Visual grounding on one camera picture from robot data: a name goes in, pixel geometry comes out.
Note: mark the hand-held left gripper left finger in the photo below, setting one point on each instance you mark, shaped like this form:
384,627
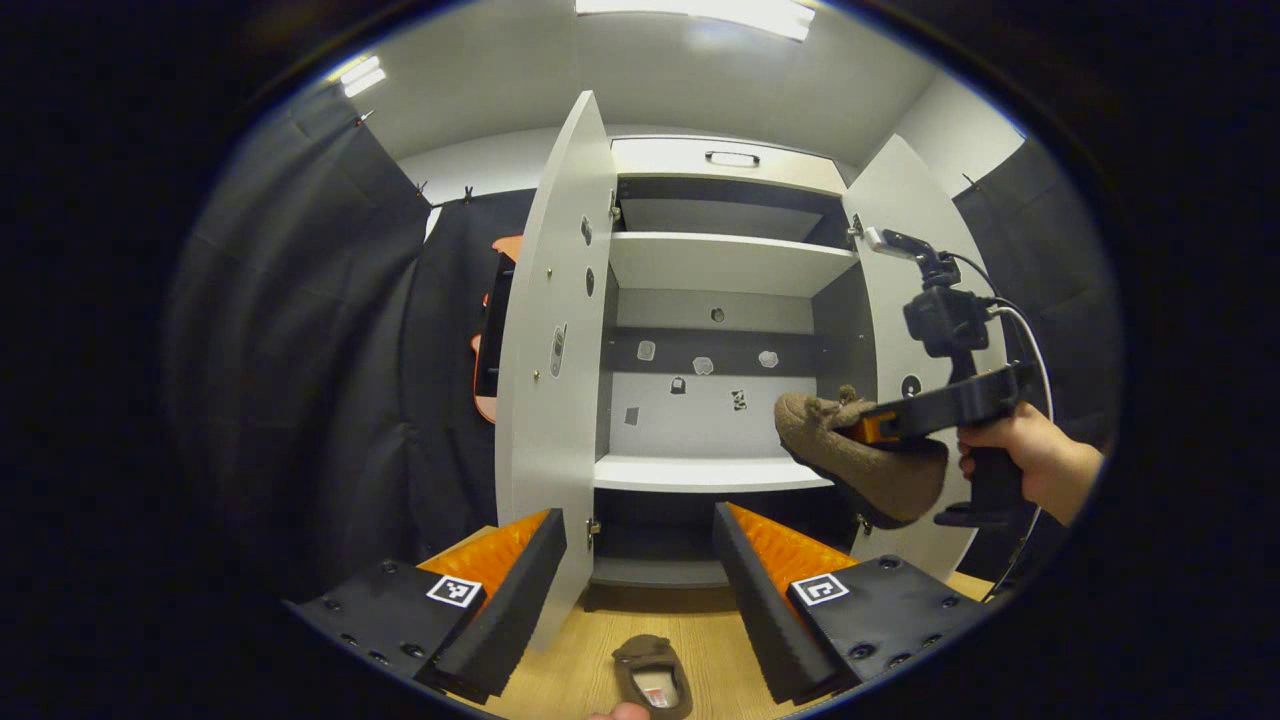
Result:
510,610

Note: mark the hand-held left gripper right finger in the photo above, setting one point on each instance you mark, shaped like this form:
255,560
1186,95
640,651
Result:
760,610

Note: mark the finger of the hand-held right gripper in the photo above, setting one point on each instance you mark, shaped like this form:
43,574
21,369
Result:
940,408

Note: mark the brown fuzzy shoe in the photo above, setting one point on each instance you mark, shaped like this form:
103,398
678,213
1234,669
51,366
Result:
650,652
850,470

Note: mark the white cabinet door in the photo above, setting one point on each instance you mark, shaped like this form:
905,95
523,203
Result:
900,185
545,450

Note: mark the white shoe cabinet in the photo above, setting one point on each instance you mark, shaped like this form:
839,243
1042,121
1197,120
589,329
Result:
660,310

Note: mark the white cabinet shelf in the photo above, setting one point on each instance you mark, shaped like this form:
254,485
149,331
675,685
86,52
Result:
730,262
700,473

